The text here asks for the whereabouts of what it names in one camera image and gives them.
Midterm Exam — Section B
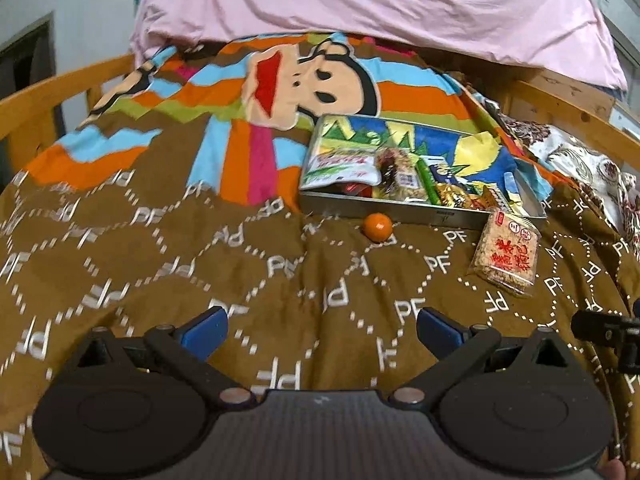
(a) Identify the wooden bed frame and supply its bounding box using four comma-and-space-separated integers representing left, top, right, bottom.
0, 52, 640, 171

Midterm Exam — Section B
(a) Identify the pink sheet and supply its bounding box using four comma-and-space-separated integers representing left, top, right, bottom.
129, 0, 628, 92

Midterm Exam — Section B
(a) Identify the floral satin quilt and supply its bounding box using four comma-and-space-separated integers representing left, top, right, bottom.
480, 95, 640, 261

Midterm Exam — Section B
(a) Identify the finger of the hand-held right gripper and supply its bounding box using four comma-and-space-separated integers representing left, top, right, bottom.
571, 309, 626, 346

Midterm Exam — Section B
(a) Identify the clear rice cracker packet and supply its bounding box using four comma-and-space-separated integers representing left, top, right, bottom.
467, 207, 543, 298

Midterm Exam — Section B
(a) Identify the green snack stick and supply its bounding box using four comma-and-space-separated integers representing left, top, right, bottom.
417, 157, 443, 206

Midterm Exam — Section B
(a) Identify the clear nut bar packet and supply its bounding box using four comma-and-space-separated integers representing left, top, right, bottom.
374, 147, 428, 203

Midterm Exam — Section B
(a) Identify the brown cartoon printed blanket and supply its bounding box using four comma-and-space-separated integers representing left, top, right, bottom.
0, 30, 640, 480

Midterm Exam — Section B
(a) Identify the metal tray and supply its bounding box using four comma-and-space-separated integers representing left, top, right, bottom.
298, 114, 548, 233

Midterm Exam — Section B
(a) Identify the green and white snack packet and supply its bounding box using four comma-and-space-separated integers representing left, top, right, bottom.
302, 149, 383, 192

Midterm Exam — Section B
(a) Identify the tangerine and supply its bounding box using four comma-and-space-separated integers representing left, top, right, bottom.
362, 212, 394, 242

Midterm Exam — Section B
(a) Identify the gold snack packet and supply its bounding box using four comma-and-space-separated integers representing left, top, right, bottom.
435, 182, 481, 208

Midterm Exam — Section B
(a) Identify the dark doorway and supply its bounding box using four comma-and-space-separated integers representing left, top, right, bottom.
0, 12, 66, 136

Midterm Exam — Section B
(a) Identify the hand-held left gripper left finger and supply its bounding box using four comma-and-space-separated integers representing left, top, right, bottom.
60, 305, 256, 407

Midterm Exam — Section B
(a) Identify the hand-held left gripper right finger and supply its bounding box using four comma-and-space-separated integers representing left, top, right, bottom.
390, 306, 586, 407

